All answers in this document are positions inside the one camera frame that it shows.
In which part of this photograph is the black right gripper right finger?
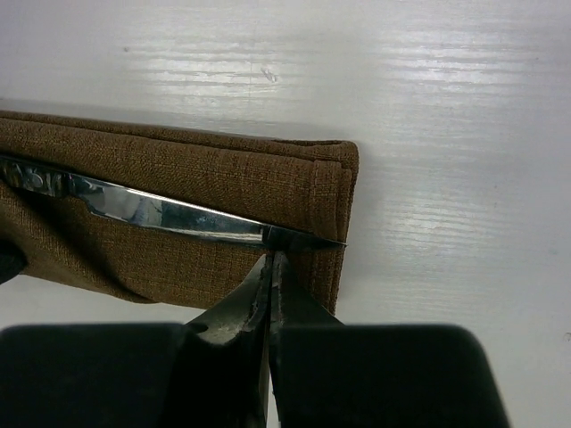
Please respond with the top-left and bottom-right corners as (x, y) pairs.
(269, 253), (509, 427)

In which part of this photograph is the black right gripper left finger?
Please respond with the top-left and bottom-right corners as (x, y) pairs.
(1, 255), (271, 427)

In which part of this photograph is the brown cloth napkin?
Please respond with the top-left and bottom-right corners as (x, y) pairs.
(1, 111), (359, 309)

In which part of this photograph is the silver knife dark handle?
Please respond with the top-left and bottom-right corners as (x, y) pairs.
(1, 154), (345, 251)

